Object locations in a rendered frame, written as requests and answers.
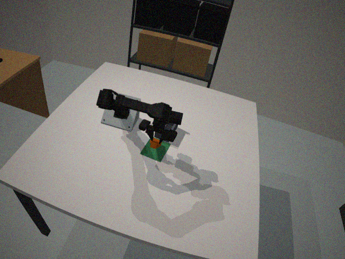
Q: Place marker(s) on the orange l-shaped part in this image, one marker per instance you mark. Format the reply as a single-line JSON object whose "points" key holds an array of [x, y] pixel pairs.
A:
{"points": [[155, 143]]}

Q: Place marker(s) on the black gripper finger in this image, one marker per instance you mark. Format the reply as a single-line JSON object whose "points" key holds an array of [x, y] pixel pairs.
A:
{"points": [[161, 139], [151, 135]]}

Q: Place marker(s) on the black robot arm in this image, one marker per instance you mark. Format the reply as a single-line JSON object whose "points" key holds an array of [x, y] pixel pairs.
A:
{"points": [[161, 112]]}

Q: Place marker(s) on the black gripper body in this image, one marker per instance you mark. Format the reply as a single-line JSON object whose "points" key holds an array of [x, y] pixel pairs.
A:
{"points": [[170, 135]]}

